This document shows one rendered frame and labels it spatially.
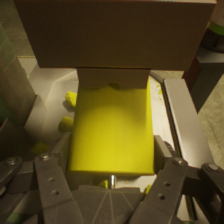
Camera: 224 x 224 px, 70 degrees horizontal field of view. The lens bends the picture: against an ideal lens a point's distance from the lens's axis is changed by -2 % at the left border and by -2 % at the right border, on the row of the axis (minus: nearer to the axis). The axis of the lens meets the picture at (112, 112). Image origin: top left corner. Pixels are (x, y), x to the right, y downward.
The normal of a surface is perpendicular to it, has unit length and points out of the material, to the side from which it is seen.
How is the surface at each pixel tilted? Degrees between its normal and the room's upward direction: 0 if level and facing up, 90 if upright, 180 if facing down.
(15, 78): 90
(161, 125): 0
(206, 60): 0
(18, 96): 90
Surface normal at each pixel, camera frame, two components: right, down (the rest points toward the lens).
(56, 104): 0.00, -0.63
